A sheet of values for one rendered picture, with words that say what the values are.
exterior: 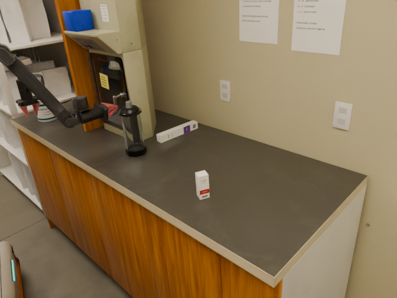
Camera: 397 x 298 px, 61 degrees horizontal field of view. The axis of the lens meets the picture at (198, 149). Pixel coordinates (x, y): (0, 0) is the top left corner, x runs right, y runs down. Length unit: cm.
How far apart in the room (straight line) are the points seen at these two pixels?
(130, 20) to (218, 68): 50
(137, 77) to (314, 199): 101
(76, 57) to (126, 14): 44
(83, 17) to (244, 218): 120
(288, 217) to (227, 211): 21
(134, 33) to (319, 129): 96
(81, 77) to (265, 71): 100
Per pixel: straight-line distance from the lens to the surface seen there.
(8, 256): 244
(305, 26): 152
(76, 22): 180
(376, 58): 143
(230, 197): 133
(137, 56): 174
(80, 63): 200
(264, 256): 109
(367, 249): 180
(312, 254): 125
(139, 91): 177
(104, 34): 163
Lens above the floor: 170
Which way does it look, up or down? 27 degrees down
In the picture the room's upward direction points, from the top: 4 degrees counter-clockwise
